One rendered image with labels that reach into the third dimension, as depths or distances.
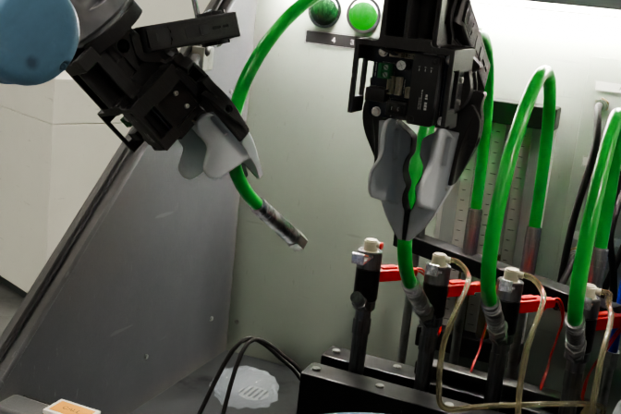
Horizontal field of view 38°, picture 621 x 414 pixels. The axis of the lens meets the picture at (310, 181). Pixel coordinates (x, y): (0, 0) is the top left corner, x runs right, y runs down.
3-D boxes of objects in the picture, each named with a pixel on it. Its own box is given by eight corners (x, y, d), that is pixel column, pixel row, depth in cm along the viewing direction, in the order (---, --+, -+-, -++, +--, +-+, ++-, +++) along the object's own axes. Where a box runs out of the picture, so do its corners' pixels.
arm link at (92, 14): (80, -32, 85) (118, -50, 78) (113, 6, 87) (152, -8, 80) (25, 19, 82) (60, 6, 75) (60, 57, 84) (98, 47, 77)
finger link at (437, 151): (385, 252, 65) (401, 127, 63) (409, 236, 71) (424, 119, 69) (427, 261, 64) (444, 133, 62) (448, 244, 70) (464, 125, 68)
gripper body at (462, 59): (341, 121, 63) (361, -56, 61) (381, 111, 71) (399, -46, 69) (447, 139, 60) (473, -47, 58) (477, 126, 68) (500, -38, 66)
